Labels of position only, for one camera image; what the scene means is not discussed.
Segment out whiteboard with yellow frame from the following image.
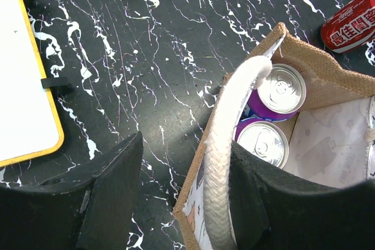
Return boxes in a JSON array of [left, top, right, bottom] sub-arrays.
[[1, 0, 64, 166]]

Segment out red cola can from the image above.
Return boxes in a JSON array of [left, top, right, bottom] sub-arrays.
[[320, 0, 374, 53]]

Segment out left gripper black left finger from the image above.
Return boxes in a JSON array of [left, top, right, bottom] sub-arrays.
[[1, 132, 144, 249]]

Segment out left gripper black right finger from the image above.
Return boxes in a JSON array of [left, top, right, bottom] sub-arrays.
[[230, 143, 374, 249]]

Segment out purple soda can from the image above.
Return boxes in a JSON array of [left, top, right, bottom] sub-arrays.
[[233, 118, 289, 169], [243, 64, 306, 121]]

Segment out burlap canvas bag rope handles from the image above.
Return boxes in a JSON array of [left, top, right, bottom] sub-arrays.
[[173, 23, 374, 249]]

